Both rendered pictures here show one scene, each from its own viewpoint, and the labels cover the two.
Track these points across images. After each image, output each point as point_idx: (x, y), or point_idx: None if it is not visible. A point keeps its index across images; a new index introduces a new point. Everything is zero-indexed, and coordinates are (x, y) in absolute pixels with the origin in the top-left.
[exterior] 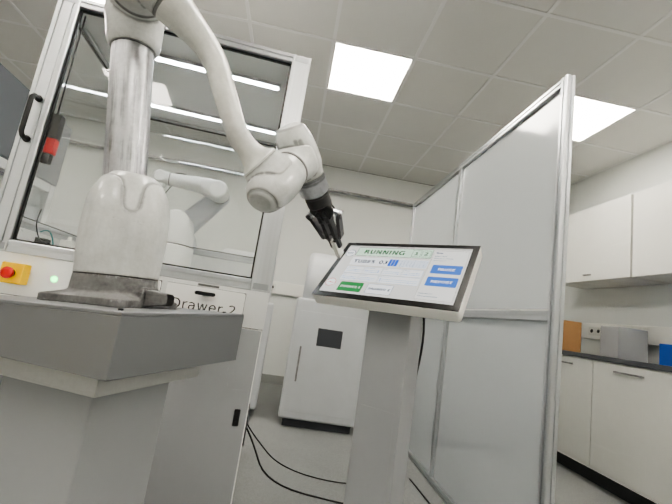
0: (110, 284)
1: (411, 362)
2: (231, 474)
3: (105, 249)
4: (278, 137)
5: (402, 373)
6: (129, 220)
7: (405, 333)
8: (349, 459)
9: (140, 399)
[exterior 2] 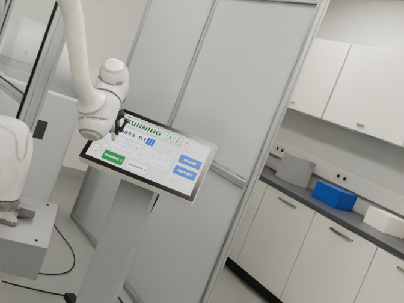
0: (4, 207)
1: (146, 217)
2: None
3: (3, 186)
4: (104, 74)
5: (139, 226)
6: (20, 166)
7: (148, 199)
8: (85, 276)
9: None
